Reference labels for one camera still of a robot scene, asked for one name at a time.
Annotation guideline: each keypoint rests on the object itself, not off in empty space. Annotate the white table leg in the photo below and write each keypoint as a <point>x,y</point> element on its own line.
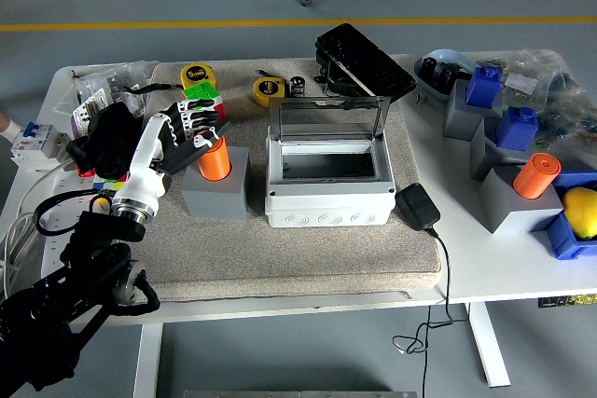
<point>149,360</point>
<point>487,342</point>

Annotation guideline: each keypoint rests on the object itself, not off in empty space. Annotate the yellow tape measure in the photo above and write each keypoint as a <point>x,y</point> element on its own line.
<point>196,74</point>
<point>268,90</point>

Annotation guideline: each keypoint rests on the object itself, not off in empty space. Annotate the grey block holder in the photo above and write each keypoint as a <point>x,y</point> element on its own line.
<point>219,200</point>
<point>485,155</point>
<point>462,118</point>
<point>508,202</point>

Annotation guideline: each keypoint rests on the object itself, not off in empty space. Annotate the orange cylinder battery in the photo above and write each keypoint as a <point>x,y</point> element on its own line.
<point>536,176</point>
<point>215,162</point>

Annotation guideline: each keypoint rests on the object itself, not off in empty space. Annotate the clear bags of components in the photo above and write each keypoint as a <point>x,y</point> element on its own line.
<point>559,90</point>

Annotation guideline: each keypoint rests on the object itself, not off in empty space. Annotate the blue plastic block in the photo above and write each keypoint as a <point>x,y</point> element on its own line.
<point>482,88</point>
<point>515,127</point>

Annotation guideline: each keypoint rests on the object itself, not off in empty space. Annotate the black plastic tray stack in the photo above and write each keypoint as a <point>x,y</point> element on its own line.
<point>364,62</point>

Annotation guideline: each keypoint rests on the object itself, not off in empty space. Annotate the black cloth bundle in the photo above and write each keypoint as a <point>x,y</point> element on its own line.
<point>109,141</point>

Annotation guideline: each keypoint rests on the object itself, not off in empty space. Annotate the black power adapter plug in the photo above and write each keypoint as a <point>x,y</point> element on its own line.
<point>417,207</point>

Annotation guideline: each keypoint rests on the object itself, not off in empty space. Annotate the purple white parts card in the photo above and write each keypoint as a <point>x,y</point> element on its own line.
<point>86,109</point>

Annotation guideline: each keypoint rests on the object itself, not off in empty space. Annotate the yellow lemon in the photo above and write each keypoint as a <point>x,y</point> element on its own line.
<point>580,211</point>

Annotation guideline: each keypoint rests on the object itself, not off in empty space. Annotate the blue plastic bin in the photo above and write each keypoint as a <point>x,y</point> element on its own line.
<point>564,235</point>

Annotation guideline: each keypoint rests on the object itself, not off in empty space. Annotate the light blue bowl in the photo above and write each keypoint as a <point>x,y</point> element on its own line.
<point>459,60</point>

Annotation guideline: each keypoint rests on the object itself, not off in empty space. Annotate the clear plastic bags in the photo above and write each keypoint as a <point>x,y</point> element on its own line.
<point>93,81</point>

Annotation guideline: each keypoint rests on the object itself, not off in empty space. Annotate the yellow black table label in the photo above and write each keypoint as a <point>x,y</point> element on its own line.
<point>566,300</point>

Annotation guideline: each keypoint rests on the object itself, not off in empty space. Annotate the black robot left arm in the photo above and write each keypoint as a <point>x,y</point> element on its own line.
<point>88,277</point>

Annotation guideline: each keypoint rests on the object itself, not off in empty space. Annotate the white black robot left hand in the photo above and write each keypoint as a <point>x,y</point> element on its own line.
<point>144,169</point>

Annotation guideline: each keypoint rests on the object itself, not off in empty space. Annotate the dark transparent box lid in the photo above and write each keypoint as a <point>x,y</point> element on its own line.
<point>326,103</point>

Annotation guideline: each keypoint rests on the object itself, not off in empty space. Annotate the white power strip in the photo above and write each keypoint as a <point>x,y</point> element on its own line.
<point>60,211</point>

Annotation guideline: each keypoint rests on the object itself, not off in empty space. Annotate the white blue circuit breaker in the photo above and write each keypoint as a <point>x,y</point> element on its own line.
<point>32,137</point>

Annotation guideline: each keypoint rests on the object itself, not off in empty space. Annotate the grey-brown mat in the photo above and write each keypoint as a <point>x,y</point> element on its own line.
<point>289,258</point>

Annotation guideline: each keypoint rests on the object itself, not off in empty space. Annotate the white electrical junction box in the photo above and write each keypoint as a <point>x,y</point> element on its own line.
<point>326,207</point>

